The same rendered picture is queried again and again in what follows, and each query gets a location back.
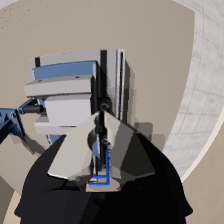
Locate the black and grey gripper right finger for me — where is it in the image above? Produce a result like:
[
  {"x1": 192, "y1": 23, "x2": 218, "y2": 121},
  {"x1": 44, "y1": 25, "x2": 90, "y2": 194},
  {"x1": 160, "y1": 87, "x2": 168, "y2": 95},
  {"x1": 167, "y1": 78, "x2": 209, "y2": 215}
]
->
[{"x1": 102, "y1": 111, "x2": 193, "y2": 217}]

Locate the grey metal block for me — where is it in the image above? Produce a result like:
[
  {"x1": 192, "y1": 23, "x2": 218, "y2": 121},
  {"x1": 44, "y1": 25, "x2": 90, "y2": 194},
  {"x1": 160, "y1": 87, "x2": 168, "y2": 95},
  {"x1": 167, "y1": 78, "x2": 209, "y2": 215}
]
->
[{"x1": 44, "y1": 94, "x2": 94, "y2": 126}]

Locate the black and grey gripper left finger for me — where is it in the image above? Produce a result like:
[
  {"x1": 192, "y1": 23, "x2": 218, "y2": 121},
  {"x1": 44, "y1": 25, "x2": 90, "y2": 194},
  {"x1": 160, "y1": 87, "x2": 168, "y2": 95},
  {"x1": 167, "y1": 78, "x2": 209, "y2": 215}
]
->
[{"x1": 14, "y1": 111, "x2": 102, "y2": 218}]

